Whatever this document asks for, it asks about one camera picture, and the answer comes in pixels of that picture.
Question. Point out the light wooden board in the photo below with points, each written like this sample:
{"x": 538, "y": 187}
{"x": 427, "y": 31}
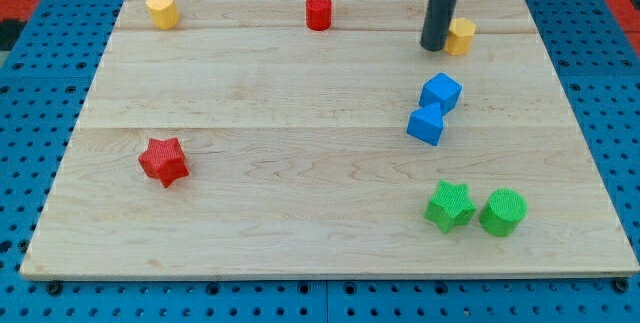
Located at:
{"x": 300, "y": 163}

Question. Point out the blue triangle block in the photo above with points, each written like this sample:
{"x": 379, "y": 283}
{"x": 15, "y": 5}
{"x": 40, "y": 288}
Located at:
{"x": 426, "y": 124}

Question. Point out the blue cube block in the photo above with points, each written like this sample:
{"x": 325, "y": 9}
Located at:
{"x": 441, "y": 89}

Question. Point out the red cylinder block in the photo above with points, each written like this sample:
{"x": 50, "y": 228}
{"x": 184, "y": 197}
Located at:
{"x": 318, "y": 14}

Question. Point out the green star block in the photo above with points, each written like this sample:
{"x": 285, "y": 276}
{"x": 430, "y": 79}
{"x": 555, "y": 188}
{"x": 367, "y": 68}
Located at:
{"x": 450, "y": 206}

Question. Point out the red star block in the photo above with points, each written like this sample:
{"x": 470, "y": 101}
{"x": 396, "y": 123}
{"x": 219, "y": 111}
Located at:
{"x": 164, "y": 160}

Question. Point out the yellow hexagon block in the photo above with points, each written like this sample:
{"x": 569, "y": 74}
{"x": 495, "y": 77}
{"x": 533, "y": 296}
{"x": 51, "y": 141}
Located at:
{"x": 460, "y": 36}

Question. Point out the green cylinder block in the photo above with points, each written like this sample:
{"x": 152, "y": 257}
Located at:
{"x": 504, "y": 210}

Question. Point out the yellow heart block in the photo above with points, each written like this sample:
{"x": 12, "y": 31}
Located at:
{"x": 164, "y": 13}

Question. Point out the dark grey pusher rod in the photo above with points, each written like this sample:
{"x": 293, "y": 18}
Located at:
{"x": 436, "y": 24}

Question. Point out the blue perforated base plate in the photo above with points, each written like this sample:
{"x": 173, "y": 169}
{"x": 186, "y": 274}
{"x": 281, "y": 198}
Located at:
{"x": 43, "y": 85}

